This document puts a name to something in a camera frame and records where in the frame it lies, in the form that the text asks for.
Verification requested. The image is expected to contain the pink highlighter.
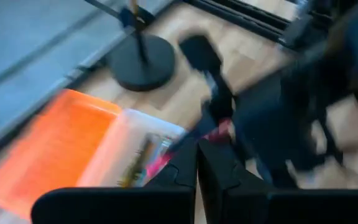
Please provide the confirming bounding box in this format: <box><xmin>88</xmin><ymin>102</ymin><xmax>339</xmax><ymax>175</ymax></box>
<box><xmin>146</xmin><ymin>119</ymin><xmax>234</xmax><ymax>180</ymax></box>

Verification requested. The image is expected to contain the white globe lamp black base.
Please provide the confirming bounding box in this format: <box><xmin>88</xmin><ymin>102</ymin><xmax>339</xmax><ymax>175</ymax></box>
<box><xmin>84</xmin><ymin>0</ymin><xmax>177</xmax><ymax>93</ymax></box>

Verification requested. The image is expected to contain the black aluminium table frame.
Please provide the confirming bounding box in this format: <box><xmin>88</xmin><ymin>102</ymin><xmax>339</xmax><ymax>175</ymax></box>
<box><xmin>181</xmin><ymin>0</ymin><xmax>332</xmax><ymax>52</ymax></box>

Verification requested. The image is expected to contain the yellow pencil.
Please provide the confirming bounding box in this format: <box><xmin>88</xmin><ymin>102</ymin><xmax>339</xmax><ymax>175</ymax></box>
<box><xmin>118</xmin><ymin>136</ymin><xmax>155</xmax><ymax>187</ymax></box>

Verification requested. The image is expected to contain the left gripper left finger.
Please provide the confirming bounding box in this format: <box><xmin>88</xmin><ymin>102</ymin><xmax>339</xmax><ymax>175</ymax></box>
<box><xmin>31</xmin><ymin>136</ymin><xmax>198</xmax><ymax>224</ymax></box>

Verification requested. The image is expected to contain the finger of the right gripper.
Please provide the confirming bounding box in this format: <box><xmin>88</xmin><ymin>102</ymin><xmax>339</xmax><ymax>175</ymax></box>
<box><xmin>178</xmin><ymin>33</ymin><xmax>237</xmax><ymax>139</ymax></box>

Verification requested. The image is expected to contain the clear supply box orange lid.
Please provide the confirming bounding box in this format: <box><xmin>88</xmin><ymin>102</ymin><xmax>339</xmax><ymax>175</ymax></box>
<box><xmin>0</xmin><ymin>88</ymin><xmax>188</xmax><ymax>220</ymax></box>

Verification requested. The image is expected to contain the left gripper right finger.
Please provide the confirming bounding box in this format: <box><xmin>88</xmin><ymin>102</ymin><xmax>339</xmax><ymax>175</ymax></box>
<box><xmin>197</xmin><ymin>138</ymin><xmax>358</xmax><ymax>224</ymax></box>

